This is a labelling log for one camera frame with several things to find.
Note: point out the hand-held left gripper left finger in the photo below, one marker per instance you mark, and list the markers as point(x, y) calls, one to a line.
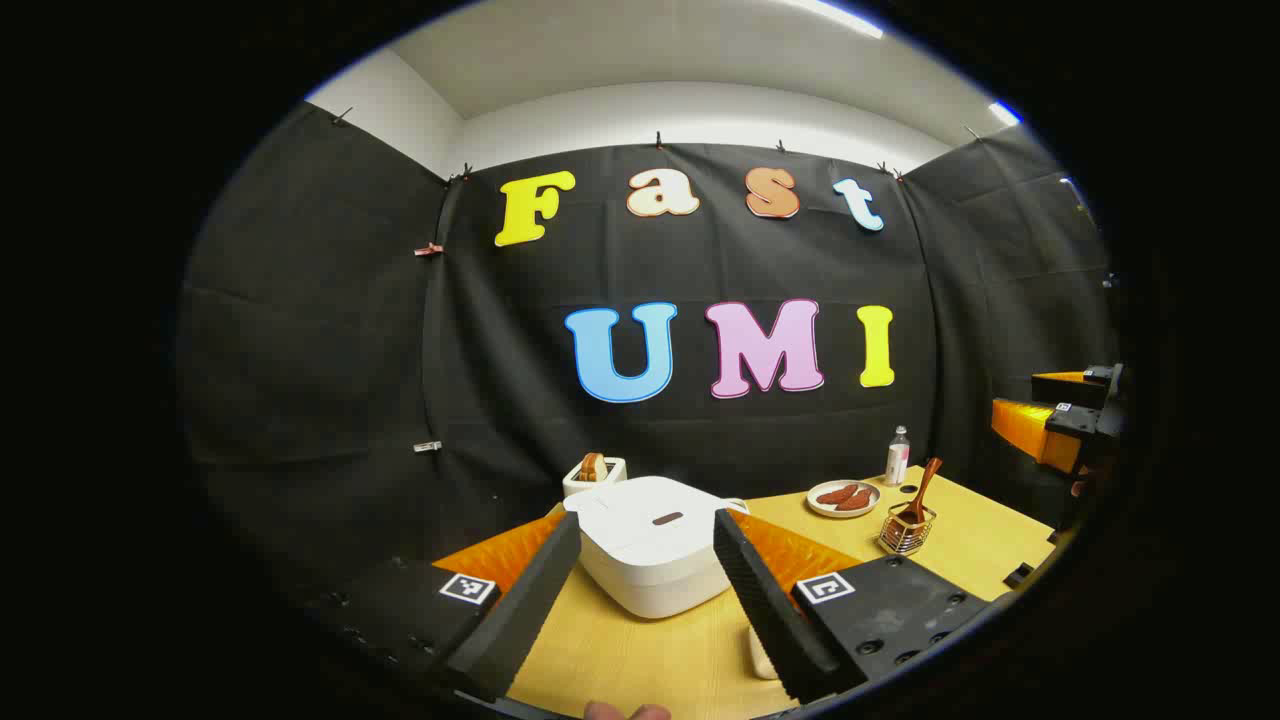
point(520, 620)

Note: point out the toast slice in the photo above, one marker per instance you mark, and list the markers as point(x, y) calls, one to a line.
point(592, 466)

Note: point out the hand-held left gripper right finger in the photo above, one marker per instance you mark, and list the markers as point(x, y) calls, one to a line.
point(770, 610)

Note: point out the brown wooden spoon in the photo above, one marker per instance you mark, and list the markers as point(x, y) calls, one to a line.
point(925, 487)

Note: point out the white toaster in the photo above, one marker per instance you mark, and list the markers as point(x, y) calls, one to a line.
point(615, 472)

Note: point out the clear bottle pink label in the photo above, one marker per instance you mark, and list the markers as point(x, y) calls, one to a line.
point(897, 460)

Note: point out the white rice cooker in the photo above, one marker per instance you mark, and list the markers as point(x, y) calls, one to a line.
point(640, 540)

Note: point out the white round plate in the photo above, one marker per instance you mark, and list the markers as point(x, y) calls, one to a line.
point(820, 508)

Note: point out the black table corner bracket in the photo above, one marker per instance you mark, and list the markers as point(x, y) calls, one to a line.
point(1019, 576)

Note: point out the red sausage piece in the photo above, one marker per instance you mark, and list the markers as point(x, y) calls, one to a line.
point(835, 494)
point(858, 502)

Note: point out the tray of white rice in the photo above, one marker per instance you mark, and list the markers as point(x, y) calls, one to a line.
point(760, 660)

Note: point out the black backdrop cloth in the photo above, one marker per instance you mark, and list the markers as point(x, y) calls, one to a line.
point(350, 350)

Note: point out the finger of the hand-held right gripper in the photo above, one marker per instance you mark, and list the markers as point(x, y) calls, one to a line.
point(1065, 385)
point(1030, 428)

